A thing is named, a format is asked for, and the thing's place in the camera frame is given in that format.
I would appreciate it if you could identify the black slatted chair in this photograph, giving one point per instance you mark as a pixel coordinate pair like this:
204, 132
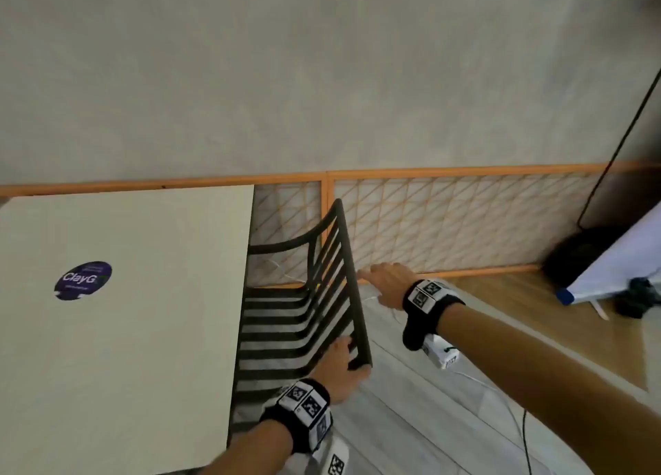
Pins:
346, 247

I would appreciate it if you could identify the black marker wristband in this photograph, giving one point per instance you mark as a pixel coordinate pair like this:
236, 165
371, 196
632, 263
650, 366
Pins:
281, 420
418, 325

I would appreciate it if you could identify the person's left hand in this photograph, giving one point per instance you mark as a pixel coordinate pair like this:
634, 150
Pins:
335, 368

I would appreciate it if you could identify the black bag on floor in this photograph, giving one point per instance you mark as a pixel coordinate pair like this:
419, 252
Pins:
573, 257

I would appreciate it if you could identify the black banner foot clamp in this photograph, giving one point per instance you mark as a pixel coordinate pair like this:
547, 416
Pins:
635, 299

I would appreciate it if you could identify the cream square table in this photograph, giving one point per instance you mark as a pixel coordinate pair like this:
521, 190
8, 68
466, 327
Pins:
129, 361

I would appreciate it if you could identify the white banner with blue cap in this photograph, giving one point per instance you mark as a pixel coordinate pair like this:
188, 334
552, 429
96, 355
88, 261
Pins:
619, 268

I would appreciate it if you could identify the orange framed lattice panel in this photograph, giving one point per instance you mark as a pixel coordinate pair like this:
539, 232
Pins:
439, 221

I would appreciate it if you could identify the round purple sticker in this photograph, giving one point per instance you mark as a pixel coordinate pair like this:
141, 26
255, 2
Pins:
82, 281

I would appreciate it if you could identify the person's right hand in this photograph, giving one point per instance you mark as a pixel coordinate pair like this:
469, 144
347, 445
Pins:
392, 283

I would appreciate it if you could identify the person's right forearm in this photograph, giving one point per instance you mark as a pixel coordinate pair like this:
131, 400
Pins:
542, 381

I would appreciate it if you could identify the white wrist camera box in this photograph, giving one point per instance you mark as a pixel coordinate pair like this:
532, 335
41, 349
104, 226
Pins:
335, 461
439, 350

